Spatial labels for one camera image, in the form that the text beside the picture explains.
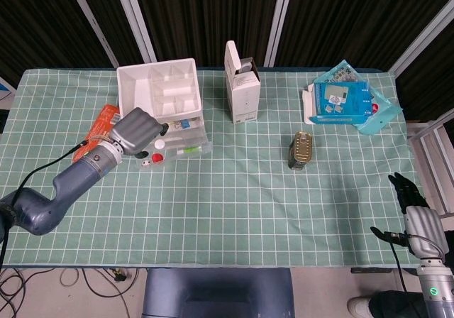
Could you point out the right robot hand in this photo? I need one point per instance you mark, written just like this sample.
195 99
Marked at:
423 229

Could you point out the green and white tube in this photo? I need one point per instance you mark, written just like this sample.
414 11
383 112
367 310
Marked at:
191 150

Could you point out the orange carton box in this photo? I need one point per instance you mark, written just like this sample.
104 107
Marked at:
103 119

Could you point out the yellow black plug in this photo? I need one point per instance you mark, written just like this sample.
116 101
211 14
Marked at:
120 274

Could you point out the black curtain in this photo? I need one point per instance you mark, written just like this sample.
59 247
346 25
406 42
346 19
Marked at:
213 9

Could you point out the tall white carton box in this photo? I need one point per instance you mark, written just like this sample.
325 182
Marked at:
244 94

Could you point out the small red cylinder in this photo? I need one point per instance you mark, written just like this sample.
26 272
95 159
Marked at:
157 157

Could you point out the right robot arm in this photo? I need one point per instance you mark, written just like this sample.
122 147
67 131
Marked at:
434 289

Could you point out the white round cap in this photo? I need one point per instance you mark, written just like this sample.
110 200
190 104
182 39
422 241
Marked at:
160 144

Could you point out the flat blue product box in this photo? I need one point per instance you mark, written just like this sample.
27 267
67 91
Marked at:
340 101

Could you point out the teal plastic bag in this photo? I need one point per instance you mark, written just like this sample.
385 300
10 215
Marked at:
383 114

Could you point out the white shoe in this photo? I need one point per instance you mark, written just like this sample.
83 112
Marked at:
358 305

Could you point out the dark trouser leg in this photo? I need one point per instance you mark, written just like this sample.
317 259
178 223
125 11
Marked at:
393 305

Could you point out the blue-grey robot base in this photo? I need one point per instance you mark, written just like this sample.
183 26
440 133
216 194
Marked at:
216 293

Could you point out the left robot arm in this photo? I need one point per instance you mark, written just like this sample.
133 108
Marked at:
71 186

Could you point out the green checked tablecloth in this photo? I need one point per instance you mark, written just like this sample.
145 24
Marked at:
227 204

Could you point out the blue binder clip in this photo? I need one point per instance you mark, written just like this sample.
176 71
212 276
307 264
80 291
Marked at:
184 124

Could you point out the white plastic drawer organizer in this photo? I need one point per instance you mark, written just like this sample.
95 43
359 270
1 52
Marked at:
138 91

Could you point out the white board with blue stripe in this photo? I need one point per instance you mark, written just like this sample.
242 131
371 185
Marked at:
5 91

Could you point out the white metal rack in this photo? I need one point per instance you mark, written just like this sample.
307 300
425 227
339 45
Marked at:
432 162

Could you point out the clear drawer with toys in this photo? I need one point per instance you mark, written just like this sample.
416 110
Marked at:
191 138

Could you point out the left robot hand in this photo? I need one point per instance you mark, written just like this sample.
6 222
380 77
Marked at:
134 131

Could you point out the white frame post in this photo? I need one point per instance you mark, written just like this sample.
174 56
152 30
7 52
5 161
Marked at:
136 20
280 20
92 20
422 37

